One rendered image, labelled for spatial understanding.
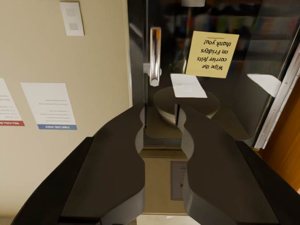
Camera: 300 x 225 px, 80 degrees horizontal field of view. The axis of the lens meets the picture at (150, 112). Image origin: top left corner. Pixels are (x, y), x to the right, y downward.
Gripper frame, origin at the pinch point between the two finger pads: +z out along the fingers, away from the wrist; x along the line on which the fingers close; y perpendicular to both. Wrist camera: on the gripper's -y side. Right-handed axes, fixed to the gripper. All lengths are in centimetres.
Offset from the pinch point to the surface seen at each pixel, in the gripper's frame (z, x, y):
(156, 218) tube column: 23, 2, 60
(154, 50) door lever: 16.6, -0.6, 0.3
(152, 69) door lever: 16.6, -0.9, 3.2
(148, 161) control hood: 19.6, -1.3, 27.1
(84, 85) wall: 66, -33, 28
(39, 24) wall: 66, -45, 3
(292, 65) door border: 21.8, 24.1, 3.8
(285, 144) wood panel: 22.5, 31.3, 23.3
